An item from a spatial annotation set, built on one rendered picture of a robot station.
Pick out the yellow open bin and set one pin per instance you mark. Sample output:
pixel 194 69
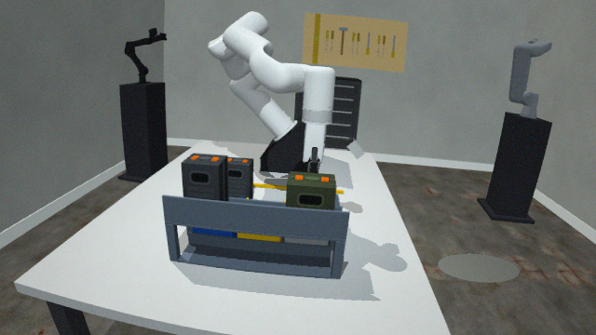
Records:
pixel 258 237

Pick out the blue open bin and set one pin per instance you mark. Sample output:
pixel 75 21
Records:
pixel 213 232

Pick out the olive green case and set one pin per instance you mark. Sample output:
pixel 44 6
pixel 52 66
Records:
pixel 311 190

